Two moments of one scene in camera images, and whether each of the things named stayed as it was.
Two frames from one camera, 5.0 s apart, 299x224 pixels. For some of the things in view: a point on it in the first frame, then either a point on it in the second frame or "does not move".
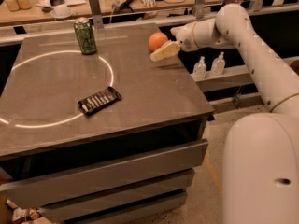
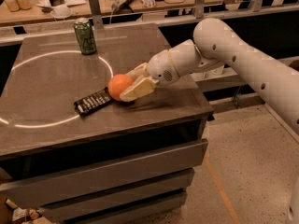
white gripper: (186, 37) to (162, 67)
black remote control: (99, 101) does not move
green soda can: (85, 35) does not move
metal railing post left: (95, 9) does not move
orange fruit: (156, 39) to (118, 83)
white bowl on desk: (61, 11) does not move
